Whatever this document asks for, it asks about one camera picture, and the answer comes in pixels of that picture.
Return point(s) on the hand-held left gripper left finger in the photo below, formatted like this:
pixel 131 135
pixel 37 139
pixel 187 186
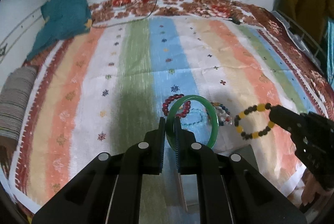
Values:
pixel 162 140

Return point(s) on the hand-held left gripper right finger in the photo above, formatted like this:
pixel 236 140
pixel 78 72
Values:
pixel 177 140

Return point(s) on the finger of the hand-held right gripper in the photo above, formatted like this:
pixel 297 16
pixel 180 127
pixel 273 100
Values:
pixel 283 117

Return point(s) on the green jade bangle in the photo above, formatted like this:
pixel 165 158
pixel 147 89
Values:
pixel 214 130

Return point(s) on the person's right hand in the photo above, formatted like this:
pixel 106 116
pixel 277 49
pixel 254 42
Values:
pixel 314 191

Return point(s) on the pastel striped blanket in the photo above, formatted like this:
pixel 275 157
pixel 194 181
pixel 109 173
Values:
pixel 109 98

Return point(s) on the small black object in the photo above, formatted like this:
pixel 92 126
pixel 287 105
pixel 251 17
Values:
pixel 236 21

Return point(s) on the brown floral blanket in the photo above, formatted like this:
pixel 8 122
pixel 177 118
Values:
pixel 208 2

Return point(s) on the grey striped rolled cloth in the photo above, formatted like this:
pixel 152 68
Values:
pixel 17 103

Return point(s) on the teal cloth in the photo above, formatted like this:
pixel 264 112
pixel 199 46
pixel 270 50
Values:
pixel 64 15

